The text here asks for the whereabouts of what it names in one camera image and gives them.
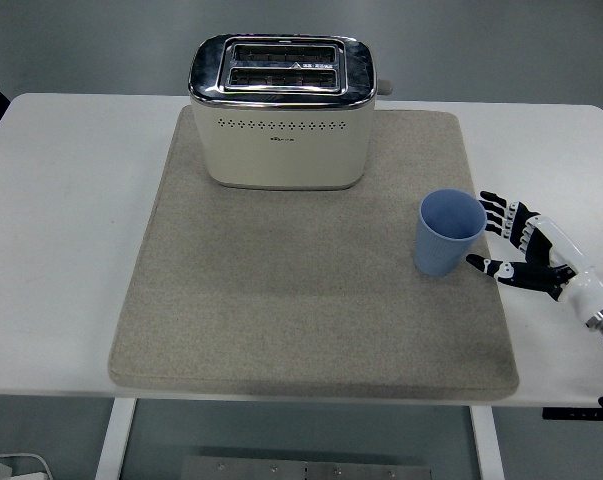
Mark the cream and chrome toaster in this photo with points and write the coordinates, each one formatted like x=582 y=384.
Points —
x=281 y=155

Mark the white table leg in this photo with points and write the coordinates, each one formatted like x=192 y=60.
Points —
x=487 y=445
x=113 y=440

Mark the white box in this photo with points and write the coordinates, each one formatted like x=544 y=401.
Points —
x=16 y=470

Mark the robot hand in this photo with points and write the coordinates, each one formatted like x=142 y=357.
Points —
x=586 y=287

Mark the blue ribbed plastic cup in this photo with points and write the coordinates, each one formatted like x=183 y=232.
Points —
x=438 y=250

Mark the beige felt mat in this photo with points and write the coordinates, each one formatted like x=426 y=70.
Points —
x=281 y=300

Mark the black table control panel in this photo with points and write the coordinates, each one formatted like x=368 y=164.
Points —
x=571 y=414

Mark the grey metal plate with screws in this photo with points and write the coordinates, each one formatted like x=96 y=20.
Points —
x=306 y=470

